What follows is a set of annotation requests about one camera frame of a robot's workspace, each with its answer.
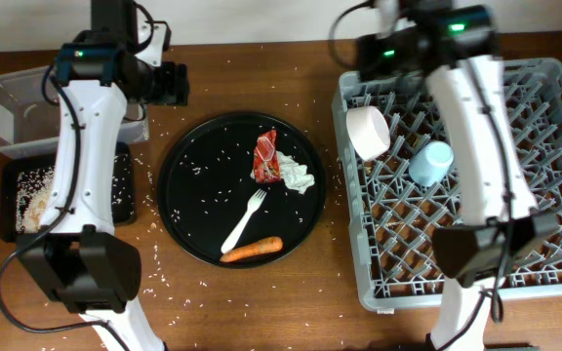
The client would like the rice and food pile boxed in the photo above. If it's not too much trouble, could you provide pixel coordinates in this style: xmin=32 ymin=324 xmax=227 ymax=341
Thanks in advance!
xmin=16 ymin=166 xmax=54 ymax=234

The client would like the orange carrot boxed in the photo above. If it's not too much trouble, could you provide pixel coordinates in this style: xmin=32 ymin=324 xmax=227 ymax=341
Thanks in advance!
xmin=220 ymin=237 xmax=283 ymax=263

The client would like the white napkin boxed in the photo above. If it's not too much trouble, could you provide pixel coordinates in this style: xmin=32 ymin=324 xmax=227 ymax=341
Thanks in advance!
xmin=276 ymin=151 xmax=315 ymax=195

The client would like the clear plastic bin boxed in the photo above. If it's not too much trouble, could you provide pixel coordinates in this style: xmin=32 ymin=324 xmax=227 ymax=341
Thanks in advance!
xmin=0 ymin=66 xmax=150 ymax=159

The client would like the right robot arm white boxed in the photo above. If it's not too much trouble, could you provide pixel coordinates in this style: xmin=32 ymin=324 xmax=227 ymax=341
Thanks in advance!
xmin=355 ymin=1 xmax=558 ymax=350

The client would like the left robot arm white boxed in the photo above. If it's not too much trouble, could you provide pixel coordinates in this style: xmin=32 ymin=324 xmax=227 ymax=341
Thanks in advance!
xmin=13 ymin=0 xmax=189 ymax=350

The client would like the black rectangular tray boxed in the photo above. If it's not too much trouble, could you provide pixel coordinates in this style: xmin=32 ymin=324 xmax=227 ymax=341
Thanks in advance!
xmin=0 ymin=142 xmax=136 ymax=243

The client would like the light blue cup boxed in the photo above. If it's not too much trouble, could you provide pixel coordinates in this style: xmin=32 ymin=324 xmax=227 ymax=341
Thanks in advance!
xmin=409 ymin=141 xmax=454 ymax=187

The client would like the pink bowl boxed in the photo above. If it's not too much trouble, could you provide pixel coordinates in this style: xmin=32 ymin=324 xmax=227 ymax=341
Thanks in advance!
xmin=346 ymin=106 xmax=390 ymax=161

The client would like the round black tray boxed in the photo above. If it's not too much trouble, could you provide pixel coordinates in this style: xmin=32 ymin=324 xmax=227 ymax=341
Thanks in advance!
xmin=156 ymin=111 xmax=327 ymax=269

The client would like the white plastic fork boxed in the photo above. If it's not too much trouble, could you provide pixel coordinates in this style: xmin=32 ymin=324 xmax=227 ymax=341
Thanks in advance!
xmin=221 ymin=189 xmax=266 ymax=254

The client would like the grey dishwasher rack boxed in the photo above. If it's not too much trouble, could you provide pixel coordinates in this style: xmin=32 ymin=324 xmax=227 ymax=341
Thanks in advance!
xmin=332 ymin=58 xmax=562 ymax=314

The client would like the red snack wrapper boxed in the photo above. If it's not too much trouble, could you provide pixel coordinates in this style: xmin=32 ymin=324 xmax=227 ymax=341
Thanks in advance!
xmin=253 ymin=130 xmax=281 ymax=183

